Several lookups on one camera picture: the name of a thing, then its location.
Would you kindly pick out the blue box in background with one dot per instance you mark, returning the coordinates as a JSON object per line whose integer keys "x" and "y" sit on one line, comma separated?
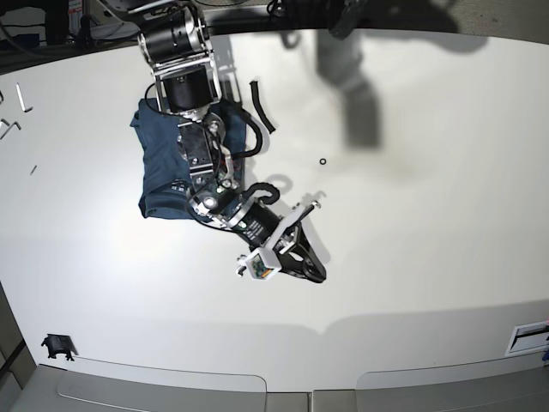
{"x": 26, "y": 40}

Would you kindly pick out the long silver hex key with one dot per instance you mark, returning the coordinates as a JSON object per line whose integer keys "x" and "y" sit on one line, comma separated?
{"x": 24, "y": 107}

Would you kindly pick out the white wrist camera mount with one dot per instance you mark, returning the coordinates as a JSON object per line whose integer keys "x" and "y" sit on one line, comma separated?
{"x": 263, "y": 263}

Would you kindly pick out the right grey chair back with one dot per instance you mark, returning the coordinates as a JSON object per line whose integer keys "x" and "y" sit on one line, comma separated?
{"x": 508, "y": 384}

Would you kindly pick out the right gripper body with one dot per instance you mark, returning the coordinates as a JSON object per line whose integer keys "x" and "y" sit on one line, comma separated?
{"x": 257, "y": 226}

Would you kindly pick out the blue T-shirt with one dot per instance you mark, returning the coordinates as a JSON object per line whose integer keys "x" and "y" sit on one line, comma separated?
{"x": 166, "y": 173}

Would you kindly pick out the black plastic clip part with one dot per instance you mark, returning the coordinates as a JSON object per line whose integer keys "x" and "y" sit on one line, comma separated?
{"x": 59, "y": 344}

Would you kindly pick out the silver hex key pair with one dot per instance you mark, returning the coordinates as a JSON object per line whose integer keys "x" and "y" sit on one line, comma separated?
{"x": 6, "y": 127}

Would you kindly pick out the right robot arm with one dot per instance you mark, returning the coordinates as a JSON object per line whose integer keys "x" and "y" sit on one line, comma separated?
{"x": 174, "y": 40}

